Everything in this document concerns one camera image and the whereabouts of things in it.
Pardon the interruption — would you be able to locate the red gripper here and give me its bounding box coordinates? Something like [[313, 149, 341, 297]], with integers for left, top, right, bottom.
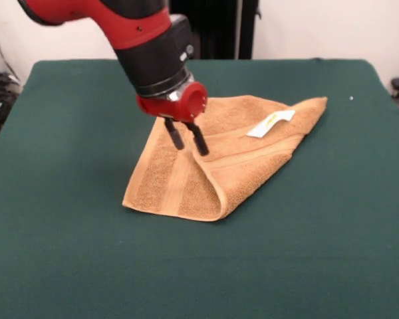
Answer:
[[136, 82, 209, 156]]

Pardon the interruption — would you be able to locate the tan terry towel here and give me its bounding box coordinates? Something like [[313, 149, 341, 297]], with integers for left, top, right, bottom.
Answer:
[[122, 94, 329, 223]]

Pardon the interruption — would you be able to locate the dark green table cloth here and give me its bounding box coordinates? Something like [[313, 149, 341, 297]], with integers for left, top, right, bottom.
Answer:
[[0, 58, 399, 319]]

